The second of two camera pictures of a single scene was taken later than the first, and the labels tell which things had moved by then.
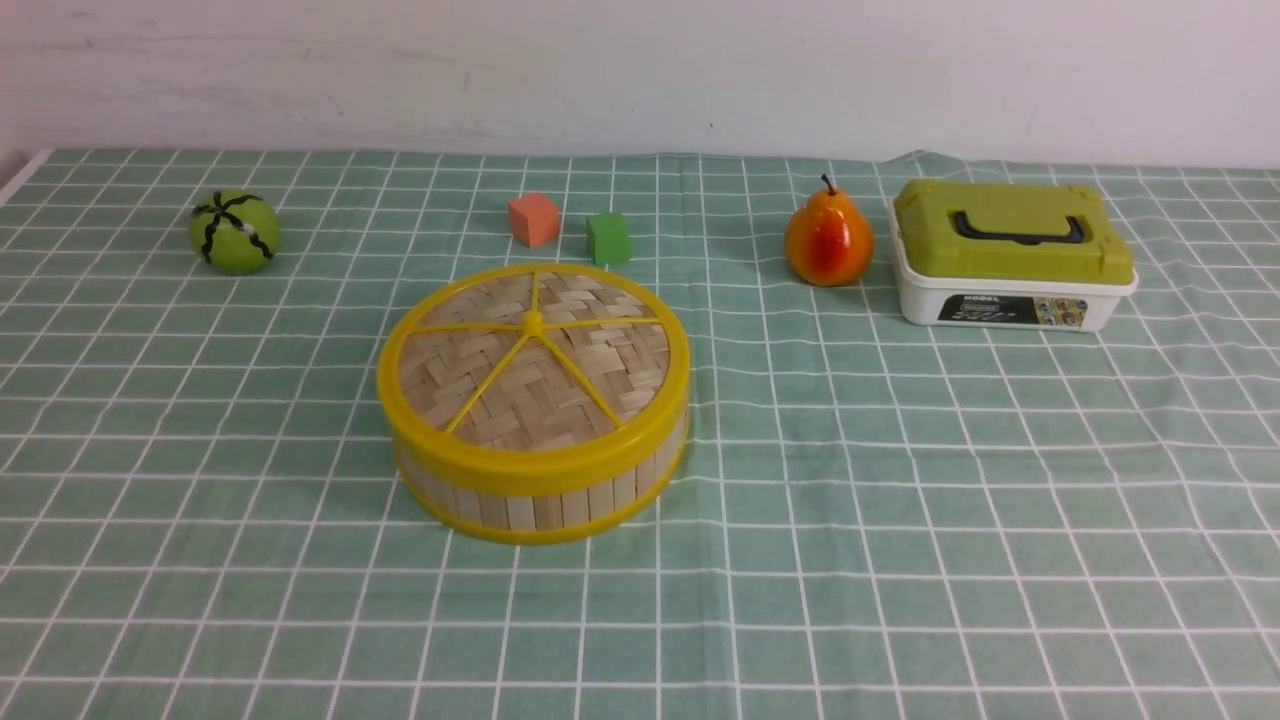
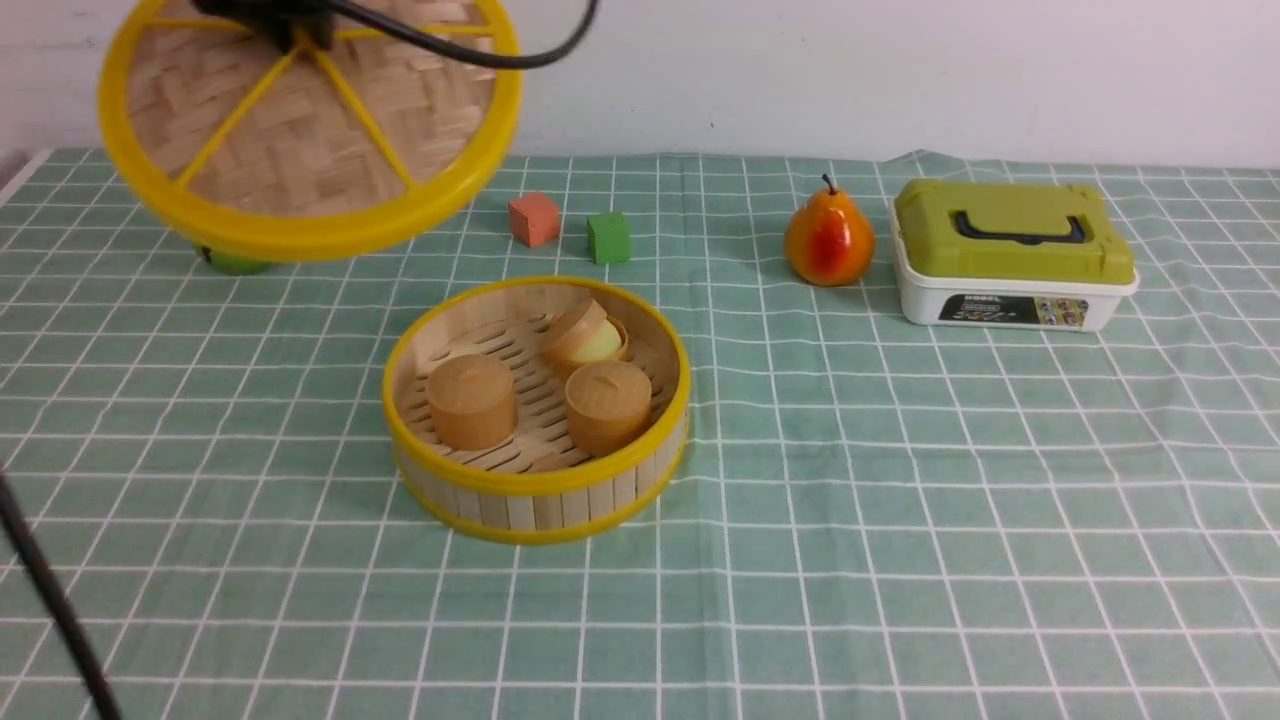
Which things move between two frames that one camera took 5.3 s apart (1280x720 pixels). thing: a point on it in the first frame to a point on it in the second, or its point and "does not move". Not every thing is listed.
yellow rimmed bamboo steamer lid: (536, 378) to (240, 146)
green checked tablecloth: (201, 515) does not move
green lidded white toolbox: (1007, 255) does not move
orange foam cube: (534, 219) does not move
